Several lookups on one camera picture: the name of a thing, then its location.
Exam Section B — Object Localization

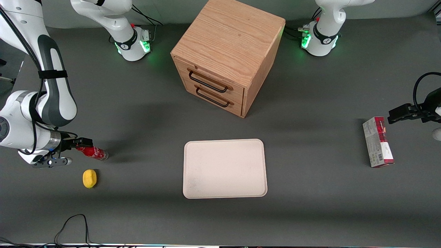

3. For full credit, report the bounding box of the black base cable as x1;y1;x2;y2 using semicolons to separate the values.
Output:
129;5;164;43
285;7;323;41

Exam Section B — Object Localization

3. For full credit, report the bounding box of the cream rectangular tray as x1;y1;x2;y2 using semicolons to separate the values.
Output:
183;138;268;199

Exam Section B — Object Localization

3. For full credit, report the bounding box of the black right base cable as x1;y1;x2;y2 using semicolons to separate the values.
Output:
129;5;164;43

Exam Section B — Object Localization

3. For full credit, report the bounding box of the black metal drawer handle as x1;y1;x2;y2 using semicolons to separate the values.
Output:
195;85;235;108
187;69;234;94

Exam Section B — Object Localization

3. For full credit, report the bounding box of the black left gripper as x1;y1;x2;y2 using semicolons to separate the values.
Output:
388;87;441;125

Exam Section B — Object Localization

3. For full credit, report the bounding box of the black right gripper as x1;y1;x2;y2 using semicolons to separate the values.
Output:
59;137;93;154

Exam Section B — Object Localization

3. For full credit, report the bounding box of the red coke bottle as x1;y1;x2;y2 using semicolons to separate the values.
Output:
75;145;109;161

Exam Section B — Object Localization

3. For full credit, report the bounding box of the black left base cable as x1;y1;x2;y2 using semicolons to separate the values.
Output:
285;7;323;41

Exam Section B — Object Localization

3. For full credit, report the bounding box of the black looped table cable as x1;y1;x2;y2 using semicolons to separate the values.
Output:
53;214;104;248

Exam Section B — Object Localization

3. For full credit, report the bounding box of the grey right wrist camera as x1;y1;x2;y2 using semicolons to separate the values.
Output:
32;156;73;169

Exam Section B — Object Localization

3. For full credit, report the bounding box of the yellow lemon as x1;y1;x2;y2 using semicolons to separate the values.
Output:
82;169;98;189

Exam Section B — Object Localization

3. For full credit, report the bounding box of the red and white carton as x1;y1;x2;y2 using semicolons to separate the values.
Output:
362;116;395;168

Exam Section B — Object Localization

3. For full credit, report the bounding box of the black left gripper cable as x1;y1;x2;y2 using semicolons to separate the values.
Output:
413;72;441;111

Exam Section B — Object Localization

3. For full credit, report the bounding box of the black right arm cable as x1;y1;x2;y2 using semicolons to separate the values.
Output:
0;7;79;155

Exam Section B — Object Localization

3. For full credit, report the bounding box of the wooden drawer cabinet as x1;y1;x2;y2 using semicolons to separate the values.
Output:
170;0;286;118

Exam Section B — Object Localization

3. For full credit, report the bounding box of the wooden drawer front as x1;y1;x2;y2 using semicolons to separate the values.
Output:
173;57;245;104
182;76;245;118

